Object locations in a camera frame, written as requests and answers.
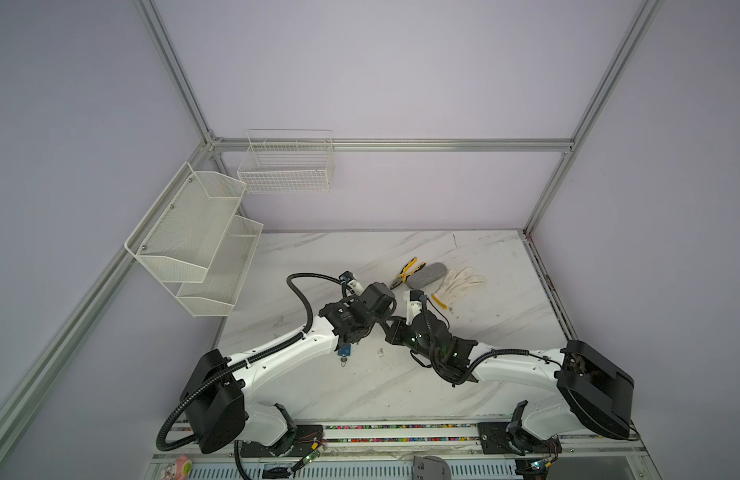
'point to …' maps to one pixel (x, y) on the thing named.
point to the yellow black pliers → (403, 276)
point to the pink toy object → (183, 468)
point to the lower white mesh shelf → (216, 296)
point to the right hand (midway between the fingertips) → (376, 319)
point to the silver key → (343, 359)
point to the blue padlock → (345, 350)
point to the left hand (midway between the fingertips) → (379, 305)
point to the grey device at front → (430, 468)
